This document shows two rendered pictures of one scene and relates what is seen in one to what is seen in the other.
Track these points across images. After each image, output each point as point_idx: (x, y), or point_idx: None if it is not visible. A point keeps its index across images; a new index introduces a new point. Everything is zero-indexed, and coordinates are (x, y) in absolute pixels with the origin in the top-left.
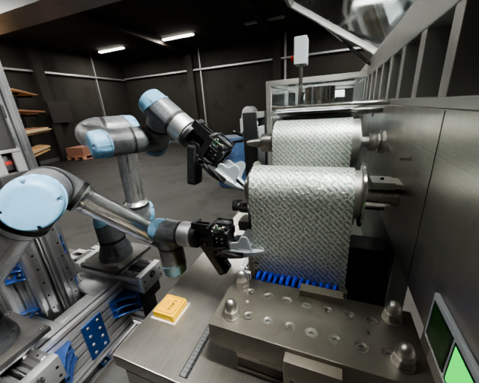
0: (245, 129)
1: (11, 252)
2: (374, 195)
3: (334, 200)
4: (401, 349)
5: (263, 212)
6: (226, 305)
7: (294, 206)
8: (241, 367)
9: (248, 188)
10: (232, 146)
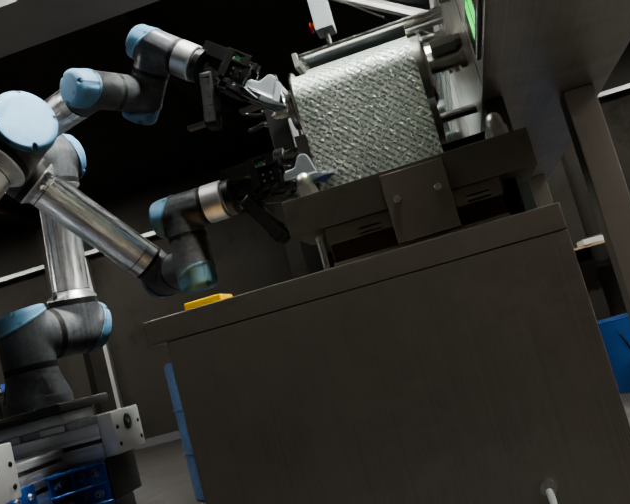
0: None
1: None
2: (439, 57)
3: (395, 64)
4: (487, 117)
5: (318, 114)
6: (299, 177)
7: (353, 89)
8: (339, 262)
9: (292, 88)
10: (258, 65)
